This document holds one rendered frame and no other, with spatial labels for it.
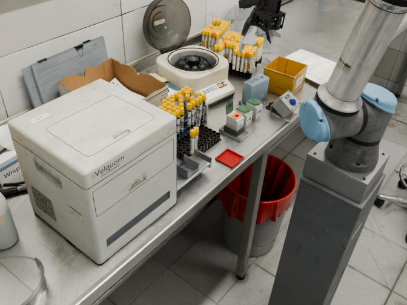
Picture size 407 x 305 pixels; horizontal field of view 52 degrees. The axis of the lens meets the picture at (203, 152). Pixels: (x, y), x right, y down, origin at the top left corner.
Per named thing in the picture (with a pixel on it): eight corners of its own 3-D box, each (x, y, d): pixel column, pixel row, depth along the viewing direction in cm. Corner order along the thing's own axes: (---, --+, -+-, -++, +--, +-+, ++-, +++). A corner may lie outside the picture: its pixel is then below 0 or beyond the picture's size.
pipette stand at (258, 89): (251, 111, 157) (255, 87, 151) (238, 103, 161) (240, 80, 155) (269, 101, 163) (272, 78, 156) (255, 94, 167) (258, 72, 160)
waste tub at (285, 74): (290, 100, 164) (294, 77, 158) (260, 89, 170) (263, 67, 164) (303, 86, 173) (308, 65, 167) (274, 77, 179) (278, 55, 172)
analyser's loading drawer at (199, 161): (165, 203, 115) (165, 190, 112) (148, 192, 118) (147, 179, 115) (211, 167, 128) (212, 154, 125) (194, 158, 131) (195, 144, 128)
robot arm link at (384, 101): (392, 139, 118) (412, 98, 109) (354, 146, 113) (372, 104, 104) (364, 115, 126) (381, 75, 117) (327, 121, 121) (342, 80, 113)
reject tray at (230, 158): (232, 169, 131) (232, 167, 130) (214, 160, 134) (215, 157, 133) (244, 158, 135) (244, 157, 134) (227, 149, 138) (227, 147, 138)
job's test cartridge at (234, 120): (236, 135, 142) (238, 120, 138) (225, 130, 144) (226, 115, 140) (243, 130, 145) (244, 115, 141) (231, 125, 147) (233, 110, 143)
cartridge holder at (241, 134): (240, 142, 142) (241, 134, 139) (218, 132, 146) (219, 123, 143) (248, 135, 145) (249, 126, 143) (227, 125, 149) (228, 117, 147)
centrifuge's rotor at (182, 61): (191, 88, 158) (191, 71, 153) (165, 72, 166) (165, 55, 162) (220, 75, 166) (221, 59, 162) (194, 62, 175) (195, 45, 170)
